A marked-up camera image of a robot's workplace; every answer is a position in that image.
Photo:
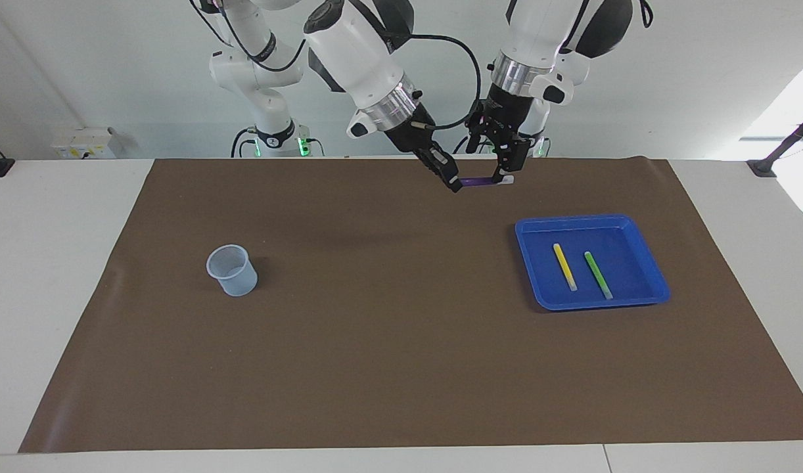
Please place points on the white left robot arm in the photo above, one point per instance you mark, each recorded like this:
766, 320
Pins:
539, 33

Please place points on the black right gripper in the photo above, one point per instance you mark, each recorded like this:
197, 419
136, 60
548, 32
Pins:
414, 135

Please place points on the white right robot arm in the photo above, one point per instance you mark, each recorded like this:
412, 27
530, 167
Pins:
355, 52

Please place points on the translucent plastic cup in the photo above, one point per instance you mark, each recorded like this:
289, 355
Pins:
237, 282

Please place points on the yellow pen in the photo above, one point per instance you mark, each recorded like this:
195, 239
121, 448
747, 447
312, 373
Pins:
564, 266

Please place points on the green pen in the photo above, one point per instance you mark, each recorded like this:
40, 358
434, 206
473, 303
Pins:
598, 276

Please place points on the brown table mat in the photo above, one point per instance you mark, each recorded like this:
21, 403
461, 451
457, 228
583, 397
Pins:
401, 328

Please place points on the white wall socket box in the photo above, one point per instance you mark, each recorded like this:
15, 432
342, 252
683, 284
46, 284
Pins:
83, 144

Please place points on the black stand with pole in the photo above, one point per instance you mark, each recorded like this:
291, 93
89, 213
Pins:
763, 167

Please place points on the blue plastic tray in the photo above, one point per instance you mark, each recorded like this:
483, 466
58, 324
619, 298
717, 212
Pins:
543, 263

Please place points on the purple pen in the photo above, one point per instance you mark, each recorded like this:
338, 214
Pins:
477, 182

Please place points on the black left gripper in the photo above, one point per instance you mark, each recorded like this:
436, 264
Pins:
503, 108

